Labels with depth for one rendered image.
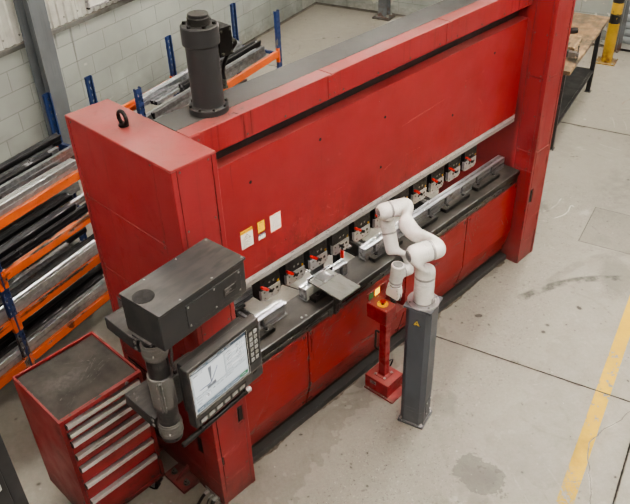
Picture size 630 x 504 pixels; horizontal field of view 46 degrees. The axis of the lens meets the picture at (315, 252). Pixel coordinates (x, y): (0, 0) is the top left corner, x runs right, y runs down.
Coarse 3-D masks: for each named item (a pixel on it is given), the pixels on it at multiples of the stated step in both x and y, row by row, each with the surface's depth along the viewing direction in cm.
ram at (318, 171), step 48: (480, 48) 494; (384, 96) 438; (432, 96) 475; (480, 96) 519; (288, 144) 393; (336, 144) 422; (384, 144) 457; (432, 144) 498; (240, 192) 380; (288, 192) 408; (336, 192) 440; (384, 192) 478; (240, 240) 395; (288, 240) 425
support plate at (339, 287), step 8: (328, 272) 467; (312, 280) 461; (320, 280) 461; (336, 280) 460; (344, 280) 460; (320, 288) 455; (328, 288) 454; (336, 288) 454; (344, 288) 454; (352, 288) 454; (336, 296) 448; (344, 296) 448
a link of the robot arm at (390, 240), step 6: (384, 234) 460; (390, 234) 458; (396, 234) 461; (384, 240) 461; (390, 240) 459; (396, 240) 461; (390, 246) 460; (396, 246) 461; (390, 252) 461; (396, 252) 461; (402, 252) 463; (402, 258) 470; (408, 264) 467; (408, 270) 466
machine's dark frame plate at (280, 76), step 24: (456, 0) 486; (384, 24) 452; (408, 24) 451; (336, 48) 422; (360, 48) 421; (288, 72) 396; (240, 96) 373; (336, 96) 419; (168, 120) 353; (192, 120) 352; (288, 120) 397; (240, 144) 378
